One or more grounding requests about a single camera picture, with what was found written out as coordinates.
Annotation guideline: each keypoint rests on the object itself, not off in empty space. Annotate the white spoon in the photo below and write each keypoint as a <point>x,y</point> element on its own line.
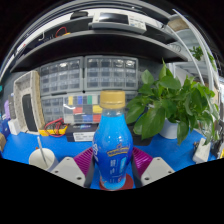
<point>40,150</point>

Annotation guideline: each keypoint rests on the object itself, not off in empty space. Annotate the white shelf unit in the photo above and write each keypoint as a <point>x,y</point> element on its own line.
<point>203,50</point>

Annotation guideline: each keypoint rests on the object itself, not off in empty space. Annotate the plain black box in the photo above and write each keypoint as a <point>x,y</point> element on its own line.
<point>135,139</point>

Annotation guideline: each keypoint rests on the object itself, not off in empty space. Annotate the green potted plant, white pot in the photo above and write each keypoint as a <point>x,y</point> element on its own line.
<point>166,100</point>

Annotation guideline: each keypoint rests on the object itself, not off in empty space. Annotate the white power adapter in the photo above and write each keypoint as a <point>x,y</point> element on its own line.
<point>201,151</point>

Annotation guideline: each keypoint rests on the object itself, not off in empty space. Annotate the black box with white label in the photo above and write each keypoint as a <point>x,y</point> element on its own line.
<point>81,133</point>

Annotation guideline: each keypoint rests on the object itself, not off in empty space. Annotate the white carton box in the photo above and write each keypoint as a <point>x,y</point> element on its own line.
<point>14,127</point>

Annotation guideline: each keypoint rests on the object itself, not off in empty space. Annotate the dark overhead workbench shelf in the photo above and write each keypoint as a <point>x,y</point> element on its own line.
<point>100,43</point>

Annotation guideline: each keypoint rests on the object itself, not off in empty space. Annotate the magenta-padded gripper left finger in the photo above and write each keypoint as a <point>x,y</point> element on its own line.
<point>68,170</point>

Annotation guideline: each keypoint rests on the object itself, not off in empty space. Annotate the yellow multimeter with red leads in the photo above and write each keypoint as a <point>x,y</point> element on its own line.
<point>53,128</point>

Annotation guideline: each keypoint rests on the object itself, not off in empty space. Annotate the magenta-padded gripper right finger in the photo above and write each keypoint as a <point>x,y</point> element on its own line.
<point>156,170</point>

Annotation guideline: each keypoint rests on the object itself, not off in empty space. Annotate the blue drink bottle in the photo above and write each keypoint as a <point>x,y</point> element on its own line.
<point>112,143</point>

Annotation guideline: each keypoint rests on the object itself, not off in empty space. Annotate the black rectangular speaker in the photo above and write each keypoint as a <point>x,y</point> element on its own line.
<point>30,113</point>

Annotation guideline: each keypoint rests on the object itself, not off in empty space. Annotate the drawer cabinet with coloured drawers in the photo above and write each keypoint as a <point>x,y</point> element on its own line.
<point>81,109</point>

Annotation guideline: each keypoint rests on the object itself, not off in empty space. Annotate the beige perforated tray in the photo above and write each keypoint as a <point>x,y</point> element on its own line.
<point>25,83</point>

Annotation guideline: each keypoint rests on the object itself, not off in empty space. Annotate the grey small-parts drawer cabinet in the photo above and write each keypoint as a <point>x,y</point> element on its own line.
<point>110,71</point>
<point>61,76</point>
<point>131,97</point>
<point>52,110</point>

